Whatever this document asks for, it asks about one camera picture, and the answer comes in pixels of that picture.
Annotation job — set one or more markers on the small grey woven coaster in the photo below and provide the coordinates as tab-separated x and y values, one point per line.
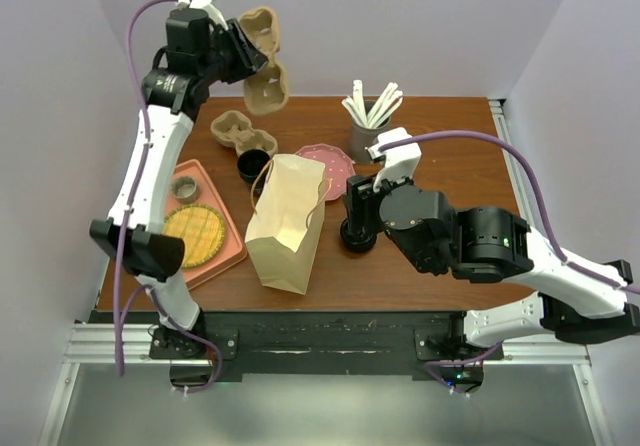
185	189

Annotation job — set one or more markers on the stack of black cups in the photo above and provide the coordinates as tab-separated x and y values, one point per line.
250	163

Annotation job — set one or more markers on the grey straw holder cup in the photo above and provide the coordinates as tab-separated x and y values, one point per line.
362	138

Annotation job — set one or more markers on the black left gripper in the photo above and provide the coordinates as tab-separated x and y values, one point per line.
248	57

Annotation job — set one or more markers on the white paper straw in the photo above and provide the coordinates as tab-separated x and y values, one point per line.
358	118
385	103
359	104

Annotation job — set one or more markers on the pink polka dot plate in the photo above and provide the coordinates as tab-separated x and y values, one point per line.
338	166

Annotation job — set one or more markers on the beige cardboard cup carrier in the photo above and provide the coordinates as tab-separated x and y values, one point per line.
268	90

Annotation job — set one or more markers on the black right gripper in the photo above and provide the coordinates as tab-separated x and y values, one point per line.
363	194

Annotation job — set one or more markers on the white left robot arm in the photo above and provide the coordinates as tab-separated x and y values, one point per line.
201	48

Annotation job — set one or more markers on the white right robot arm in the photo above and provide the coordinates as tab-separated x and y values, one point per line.
577	301

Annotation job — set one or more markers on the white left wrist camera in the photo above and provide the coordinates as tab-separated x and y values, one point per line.
205	1

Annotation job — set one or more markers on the yellow green woven coaster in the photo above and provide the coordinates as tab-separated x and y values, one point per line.
201	228

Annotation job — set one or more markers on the beige paper takeout bag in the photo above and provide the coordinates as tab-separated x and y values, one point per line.
283	233

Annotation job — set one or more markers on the salmon pink tray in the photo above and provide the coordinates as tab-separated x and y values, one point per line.
233	250

